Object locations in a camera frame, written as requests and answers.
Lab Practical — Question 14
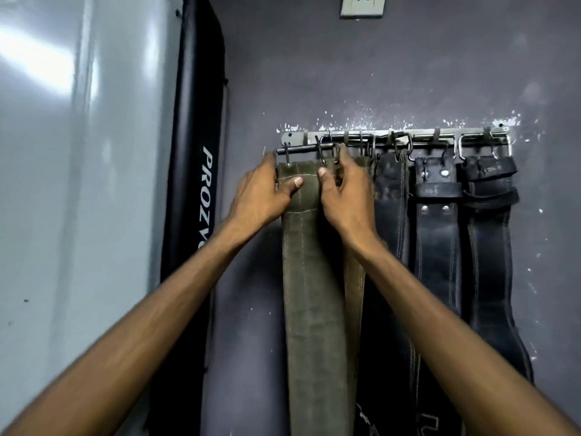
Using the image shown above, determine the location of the black riveted weightlifting belt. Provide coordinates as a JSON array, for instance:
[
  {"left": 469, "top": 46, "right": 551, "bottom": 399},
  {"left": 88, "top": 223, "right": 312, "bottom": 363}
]
[{"left": 411, "top": 147, "right": 466, "bottom": 436}]

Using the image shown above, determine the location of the person's left forearm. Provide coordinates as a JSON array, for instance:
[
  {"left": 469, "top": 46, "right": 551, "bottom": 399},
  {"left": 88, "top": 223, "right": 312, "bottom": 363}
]
[{"left": 0, "top": 215, "right": 255, "bottom": 436}]

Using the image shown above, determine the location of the black stitched weightlifting belt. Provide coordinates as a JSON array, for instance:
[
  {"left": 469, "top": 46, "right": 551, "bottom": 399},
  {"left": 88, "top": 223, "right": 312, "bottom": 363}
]
[{"left": 354, "top": 150, "right": 420, "bottom": 436}]

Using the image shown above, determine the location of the person's right forearm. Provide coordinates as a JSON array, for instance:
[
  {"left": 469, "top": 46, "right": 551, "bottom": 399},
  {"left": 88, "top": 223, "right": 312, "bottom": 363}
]
[{"left": 352, "top": 236, "right": 581, "bottom": 436}]

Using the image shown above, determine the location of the white wall socket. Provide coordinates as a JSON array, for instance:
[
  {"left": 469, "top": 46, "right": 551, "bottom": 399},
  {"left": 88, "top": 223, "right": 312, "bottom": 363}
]
[{"left": 340, "top": 0, "right": 386, "bottom": 19}]

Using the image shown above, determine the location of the black wide weightlifting belt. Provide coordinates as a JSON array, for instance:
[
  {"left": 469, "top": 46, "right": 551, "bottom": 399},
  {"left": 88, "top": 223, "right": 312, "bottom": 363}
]
[{"left": 459, "top": 154, "right": 535, "bottom": 386}]

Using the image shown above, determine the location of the person's right hand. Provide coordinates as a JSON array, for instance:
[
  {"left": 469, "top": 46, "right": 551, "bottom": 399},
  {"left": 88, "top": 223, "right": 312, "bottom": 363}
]
[{"left": 317, "top": 143, "right": 383, "bottom": 254}]

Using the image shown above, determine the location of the metal wall hook rack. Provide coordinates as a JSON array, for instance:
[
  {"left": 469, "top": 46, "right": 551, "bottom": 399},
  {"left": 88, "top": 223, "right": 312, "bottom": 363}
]
[{"left": 274, "top": 126, "right": 513, "bottom": 161}]

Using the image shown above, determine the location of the black padded bench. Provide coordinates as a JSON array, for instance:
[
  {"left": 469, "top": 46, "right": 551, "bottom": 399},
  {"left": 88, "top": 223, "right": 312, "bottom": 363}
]
[{"left": 145, "top": 0, "right": 228, "bottom": 436}]

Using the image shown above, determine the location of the olive green weightlifting belt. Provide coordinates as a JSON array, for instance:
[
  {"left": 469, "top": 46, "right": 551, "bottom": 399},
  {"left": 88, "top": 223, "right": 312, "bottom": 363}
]
[{"left": 275, "top": 155, "right": 374, "bottom": 436}]

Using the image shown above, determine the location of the person's left hand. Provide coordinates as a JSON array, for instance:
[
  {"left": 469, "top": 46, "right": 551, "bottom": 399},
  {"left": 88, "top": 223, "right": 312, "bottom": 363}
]
[{"left": 225, "top": 152, "right": 304, "bottom": 232}]

